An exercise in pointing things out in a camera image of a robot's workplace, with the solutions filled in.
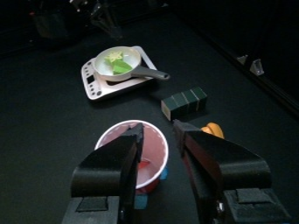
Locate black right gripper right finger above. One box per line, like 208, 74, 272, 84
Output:
172, 119, 292, 224

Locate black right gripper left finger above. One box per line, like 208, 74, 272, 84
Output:
60, 122, 146, 224

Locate red paper cup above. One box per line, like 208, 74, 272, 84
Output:
94, 119, 171, 195

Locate orange toy food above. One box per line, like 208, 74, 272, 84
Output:
200, 122, 226, 140

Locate blue toy block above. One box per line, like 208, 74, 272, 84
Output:
134, 166, 170, 210

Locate dark green block box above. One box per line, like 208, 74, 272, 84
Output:
160, 86, 210, 122

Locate white toy induction stove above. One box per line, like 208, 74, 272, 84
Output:
79, 45, 159, 102

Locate green toy leaf vegetable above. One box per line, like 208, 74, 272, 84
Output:
104, 57, 135, 75

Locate pale yellow toy noodles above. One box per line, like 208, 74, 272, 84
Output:
104, 51, 130, 62

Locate white toy pan grey handle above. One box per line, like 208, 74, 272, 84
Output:
92, 45, 172, 83

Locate metal frame bracket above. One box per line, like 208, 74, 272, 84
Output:
236, 54, 267, 76

